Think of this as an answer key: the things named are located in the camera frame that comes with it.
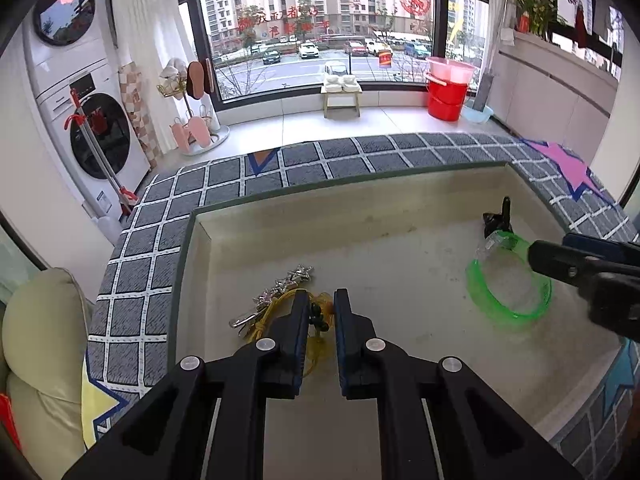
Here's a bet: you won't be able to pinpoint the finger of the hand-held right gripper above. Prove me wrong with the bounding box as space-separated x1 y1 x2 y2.
562 232 640 262
528 240 640 342

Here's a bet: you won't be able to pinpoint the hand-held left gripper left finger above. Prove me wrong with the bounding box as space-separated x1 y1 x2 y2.
62 290 310 480

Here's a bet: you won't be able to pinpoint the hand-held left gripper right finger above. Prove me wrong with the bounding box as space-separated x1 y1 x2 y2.
333 288 583 480

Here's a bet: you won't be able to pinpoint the rhinestone star hair clip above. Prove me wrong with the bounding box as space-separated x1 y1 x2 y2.
229 262 317 329

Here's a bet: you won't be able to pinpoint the green translucent bracelet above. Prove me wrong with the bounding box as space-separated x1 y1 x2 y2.
465 230 554 332

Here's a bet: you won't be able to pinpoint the grey-green shallow tray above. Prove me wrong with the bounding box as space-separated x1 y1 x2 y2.
167 160 635 480

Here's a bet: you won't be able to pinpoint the black hair claw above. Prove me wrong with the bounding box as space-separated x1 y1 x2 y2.
481 196 514 239

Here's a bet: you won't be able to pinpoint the white low cabinet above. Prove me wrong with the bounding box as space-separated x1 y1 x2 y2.
492 30 622 167

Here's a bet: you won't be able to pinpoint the light blue basin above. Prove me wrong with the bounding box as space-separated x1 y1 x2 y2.
460 105 495 125

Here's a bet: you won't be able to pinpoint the checkered star-print mat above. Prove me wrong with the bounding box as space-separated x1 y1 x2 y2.
82 132 640 480

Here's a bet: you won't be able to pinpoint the red bucket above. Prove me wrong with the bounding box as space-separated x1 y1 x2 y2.
425 74 471 122

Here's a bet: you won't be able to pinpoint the gold slipper rack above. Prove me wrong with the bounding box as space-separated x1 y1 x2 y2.
156 57 231 157

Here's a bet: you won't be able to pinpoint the pink basin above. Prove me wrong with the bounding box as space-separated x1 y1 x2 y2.
425 56 476 85

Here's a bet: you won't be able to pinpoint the red hanging ornament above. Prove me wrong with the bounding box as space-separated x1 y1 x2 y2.
574 0 592 49

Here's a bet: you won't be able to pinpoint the pink slippers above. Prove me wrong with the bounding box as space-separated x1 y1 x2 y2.
171 115 214 150

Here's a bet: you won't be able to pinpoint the small wooden stool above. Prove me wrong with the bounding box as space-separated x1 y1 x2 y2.
320 85 364 120

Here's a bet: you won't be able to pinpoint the green potted plant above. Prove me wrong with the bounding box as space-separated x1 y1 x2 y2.
507 0 569 39

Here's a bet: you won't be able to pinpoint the white shoes pair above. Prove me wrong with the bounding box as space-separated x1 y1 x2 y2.
323 74 359 94

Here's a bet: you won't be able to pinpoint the beige leather cushion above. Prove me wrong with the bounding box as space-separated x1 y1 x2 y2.
0 267 97 480

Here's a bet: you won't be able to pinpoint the brown slipper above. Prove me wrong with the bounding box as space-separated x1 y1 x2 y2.
187 61 206 99

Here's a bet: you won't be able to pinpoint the red and silver mop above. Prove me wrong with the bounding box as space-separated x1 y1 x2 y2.
64 87 139 219

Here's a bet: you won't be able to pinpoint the white washing machine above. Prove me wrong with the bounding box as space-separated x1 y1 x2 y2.
36 57 152 222

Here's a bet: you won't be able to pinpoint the white plush slippers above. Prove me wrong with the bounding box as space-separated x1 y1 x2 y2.
159 57 189 97

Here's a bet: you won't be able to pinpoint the red cushion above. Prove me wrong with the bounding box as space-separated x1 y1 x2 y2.
0 392 24 452

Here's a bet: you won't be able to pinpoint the white curtain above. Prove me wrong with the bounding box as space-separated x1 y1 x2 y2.
106 0 212 157

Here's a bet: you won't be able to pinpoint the white tumble dryer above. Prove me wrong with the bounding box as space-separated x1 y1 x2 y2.
24 0 122 97

